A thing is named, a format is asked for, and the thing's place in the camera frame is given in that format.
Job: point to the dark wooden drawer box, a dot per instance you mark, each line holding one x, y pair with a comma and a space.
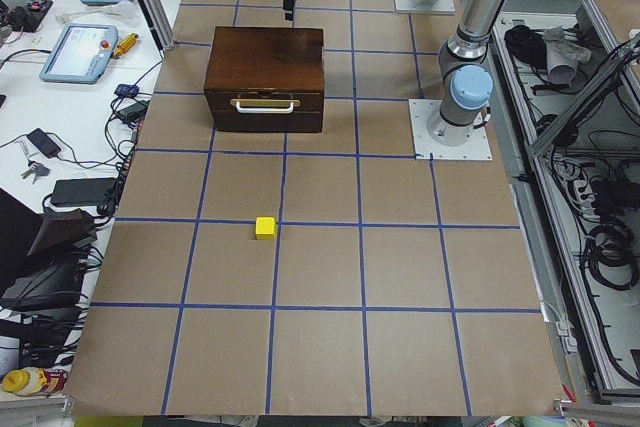
266, 59

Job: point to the key bunch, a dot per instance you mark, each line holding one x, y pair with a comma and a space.
35, 171

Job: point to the blue teach pendant near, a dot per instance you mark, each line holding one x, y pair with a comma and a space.
81, 54

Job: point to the yellow screwdriver tool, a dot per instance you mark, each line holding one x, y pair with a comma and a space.
125, 45

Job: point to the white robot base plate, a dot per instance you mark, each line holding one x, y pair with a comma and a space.
434, 139

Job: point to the grey cloth bundle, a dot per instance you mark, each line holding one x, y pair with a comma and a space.
563, 57

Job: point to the yellow cube block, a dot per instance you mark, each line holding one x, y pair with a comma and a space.
265, 228

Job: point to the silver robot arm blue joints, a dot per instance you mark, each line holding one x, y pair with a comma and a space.
465, 37

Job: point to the black smartphone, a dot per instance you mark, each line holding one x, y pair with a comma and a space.
43, 143

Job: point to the black flat device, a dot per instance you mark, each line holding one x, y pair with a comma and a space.
81, 191

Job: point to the yellow capped bottle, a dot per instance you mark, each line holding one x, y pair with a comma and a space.
34, 381

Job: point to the wooden drawer with white handle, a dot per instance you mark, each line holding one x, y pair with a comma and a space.
267, 112

